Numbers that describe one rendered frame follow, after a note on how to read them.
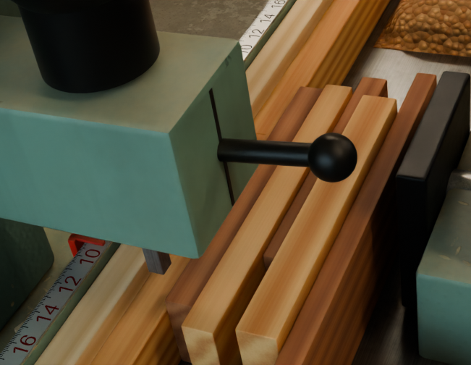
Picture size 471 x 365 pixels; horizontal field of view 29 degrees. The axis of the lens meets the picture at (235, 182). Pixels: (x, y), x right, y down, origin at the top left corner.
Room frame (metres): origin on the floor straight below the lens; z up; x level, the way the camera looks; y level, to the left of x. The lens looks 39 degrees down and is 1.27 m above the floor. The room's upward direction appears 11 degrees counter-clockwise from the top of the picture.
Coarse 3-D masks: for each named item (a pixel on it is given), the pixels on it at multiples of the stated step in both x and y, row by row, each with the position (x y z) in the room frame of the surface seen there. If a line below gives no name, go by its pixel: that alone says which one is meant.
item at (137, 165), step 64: (0, 64) 0.36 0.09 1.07; (192, 64) 0.32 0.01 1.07; (0, 128) 0.32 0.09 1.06; (64, 128) 0.30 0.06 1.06; (128, 128) 0.29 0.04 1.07; (192, 128) 0.29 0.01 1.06; (0, 192) 0.33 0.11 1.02; (64, 192) 0.31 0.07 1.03; (128, 192) 0.29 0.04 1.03; (192, 192) 0.28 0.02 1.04; (192, 256) 0.28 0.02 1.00
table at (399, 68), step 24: (384, 24) 0.61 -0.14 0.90; (360, 72) 0.55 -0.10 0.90; (384, 72) 0.54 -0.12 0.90; (408, 72) 0.54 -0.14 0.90; (432, 72) 0.53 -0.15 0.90; (384, 288) 0.34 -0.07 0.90; (384, 312) 0.32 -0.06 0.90; (408, 312) 0.32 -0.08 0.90; (384, 336) 0.30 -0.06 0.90; (408, 336) 0.30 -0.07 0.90; (360, 360) 0.29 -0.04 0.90; (384, 360) 0.29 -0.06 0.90; (408, 360) 0.29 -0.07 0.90; (432, 360) 0.28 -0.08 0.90
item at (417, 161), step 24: (456, 72) 0.39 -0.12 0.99; (432, 96) 0.37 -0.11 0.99; (456, 96) 0.37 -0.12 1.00; (432, 120) 0.35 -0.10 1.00; (456, 120) 0.36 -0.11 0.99; (432, 144) 0.33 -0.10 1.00; (456, 144) 0.36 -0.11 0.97; (408, 168) 0.32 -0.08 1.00; (432, 168) 0.32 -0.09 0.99; (456, 168) 0.36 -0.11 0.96; (408, 192) 0.31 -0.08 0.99; (432, 192) 0.32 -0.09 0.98; (408, 216) 0.31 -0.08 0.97; (432, 216) 0.32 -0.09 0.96; (408, 240) 0.31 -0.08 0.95; (408, 264) 0.32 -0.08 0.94; (408, 288) 0.32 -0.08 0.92
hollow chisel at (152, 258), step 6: (144, 252) 0.33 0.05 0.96; (150, 252) 0.33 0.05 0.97; (156, 252) 0.33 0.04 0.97; (162, 252) 0.33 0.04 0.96; (150, 258) 0.33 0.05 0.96; (156, 258) 0.33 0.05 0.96; (162, 258) 0.33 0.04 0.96; (168, 258) 0.33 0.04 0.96; (150, 264) 0.33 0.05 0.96; (156, 264) 0.33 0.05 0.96; (162, 264) 0.33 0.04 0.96; (168, 264) 0.33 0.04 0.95; (150, 270) 0.33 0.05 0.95; (156, 270) 0.33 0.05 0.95; (162, 270) 0.33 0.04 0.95
